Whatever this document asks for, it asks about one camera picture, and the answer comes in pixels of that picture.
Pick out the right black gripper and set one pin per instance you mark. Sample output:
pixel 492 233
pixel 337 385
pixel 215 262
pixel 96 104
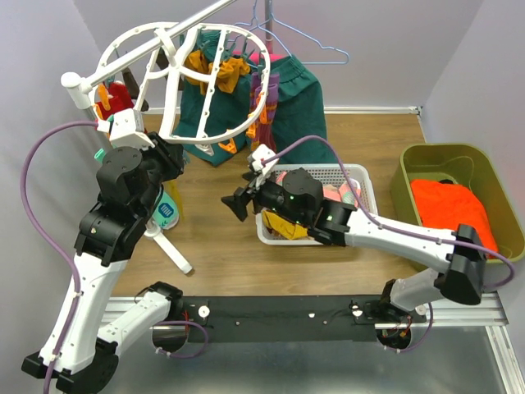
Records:
pixel 237 203

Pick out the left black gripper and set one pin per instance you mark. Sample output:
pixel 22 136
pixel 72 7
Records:
pixel 171 154

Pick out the mustard yellow sock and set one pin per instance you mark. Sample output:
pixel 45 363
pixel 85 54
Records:
pixel 172 189

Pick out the white round clip hanger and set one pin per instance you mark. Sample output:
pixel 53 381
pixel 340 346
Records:
pixel 166 60

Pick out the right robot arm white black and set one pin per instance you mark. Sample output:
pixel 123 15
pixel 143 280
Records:
pixel 454 261

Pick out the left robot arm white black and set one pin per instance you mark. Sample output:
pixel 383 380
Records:
pixel 81 355

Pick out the mustard yellow hanging socks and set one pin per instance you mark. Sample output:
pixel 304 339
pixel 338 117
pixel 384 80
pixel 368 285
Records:
pixel 229 71

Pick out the pink socks in basket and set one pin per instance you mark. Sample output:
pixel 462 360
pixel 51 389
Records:
pixel 335 186

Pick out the orange clothespin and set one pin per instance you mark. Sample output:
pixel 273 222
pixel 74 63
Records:
pixel 229 146

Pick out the purple striped hanging sock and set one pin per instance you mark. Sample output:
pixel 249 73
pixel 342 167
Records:
pixel 264 115

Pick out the red hanging garment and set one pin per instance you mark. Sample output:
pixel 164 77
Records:
pixel 112 99

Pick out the green trousers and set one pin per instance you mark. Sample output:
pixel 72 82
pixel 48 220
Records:
pixel 298 111

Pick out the dark brown hanging sock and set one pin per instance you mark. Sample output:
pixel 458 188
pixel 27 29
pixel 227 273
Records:
pixel 130 83

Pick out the white laundry basket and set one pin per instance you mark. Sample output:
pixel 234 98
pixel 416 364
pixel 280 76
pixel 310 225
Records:
pixel 360 180

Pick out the white drying rack pole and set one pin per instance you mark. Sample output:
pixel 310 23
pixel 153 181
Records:
pixel 82 89

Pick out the pink garment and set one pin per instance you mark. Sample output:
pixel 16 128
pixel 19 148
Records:
pixel 256 58

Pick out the vertical metal pole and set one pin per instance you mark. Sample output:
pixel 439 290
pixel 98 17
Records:
pixel 268 24

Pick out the orange cloth in bin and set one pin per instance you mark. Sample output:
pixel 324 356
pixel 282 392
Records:
pixel 447 205

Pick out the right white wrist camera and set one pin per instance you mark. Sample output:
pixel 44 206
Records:
pixel 261 163

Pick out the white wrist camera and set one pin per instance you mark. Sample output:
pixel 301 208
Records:
pixel 261 163
pixel 126 129

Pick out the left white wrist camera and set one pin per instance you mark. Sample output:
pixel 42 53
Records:
pixel 126 129

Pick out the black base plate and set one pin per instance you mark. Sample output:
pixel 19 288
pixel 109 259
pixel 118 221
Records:
pixel 229 319

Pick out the blue wire hanger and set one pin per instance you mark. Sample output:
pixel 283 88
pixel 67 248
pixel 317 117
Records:
pixel 323 54

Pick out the aluminium rail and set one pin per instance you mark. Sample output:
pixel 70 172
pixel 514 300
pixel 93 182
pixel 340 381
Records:
pixel 489 313

